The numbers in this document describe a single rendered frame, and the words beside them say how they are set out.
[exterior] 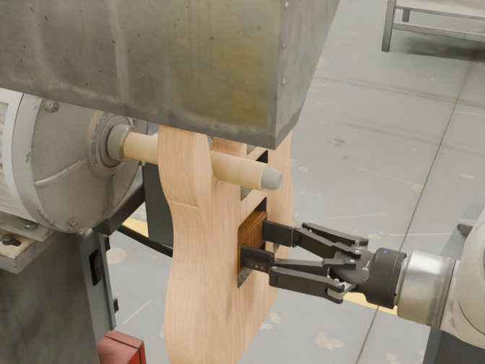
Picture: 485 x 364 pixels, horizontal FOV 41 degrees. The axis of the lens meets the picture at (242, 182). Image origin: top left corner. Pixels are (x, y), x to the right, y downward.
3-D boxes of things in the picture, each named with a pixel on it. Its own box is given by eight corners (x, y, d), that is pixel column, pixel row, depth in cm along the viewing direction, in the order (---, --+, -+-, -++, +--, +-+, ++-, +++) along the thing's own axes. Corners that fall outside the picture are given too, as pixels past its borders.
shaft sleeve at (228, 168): (138, 129, 80) (136, 154, 82) (123, 134, 78) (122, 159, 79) (271, 161, 74) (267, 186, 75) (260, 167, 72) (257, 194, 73)
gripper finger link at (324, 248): (357, 256, 84) (363, 251, 85) (292, 223, 91) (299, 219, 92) (354, 280, 86) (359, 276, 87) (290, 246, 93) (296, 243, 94)
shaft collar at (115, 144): (128, 120, 82) (125, 154, 83) (107, 126, 78) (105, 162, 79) (141, 123, 81) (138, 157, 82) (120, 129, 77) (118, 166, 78)
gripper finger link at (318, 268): (352, 282, 85) (354, 289, 84) (268, 277, 86) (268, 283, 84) (356, 258, 84) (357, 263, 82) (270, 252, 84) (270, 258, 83)
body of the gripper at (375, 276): (390, 323, 81) (320, 303, 84) (403, 288, 88) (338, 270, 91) (399, 274, 77) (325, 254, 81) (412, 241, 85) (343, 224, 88)
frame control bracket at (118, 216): (91, 230, 106) (88, 211, 103) (150, 174, 120) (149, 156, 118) (111, 237, 104) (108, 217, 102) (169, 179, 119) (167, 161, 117)
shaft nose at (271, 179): (269, 165, 74) (266, 184, 75) (262, 170, 72) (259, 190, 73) (286, 169, 73) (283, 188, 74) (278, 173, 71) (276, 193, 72)
